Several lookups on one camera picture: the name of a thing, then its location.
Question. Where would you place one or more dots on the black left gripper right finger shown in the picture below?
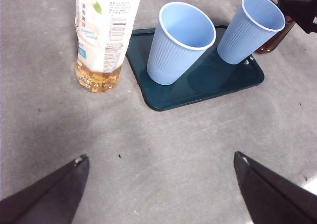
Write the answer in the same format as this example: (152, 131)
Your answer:
(272, 201)

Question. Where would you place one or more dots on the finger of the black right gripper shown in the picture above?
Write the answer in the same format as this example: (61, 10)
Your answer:
(302, 13)

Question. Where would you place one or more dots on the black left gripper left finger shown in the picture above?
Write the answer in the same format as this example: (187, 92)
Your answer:
(49, 199)

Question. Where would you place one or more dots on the dark oolong tea bottle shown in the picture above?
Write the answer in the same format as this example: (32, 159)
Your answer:
(272, 41)

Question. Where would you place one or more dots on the pale tea bottle white label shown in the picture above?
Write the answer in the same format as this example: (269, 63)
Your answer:
(99, 35)

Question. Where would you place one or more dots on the light blue ribbed cup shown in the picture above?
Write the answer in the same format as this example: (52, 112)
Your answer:
(237, 43)
(168, 58)

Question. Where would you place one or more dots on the dark teal plastic tray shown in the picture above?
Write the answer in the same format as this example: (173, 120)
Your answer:
(210, 85)

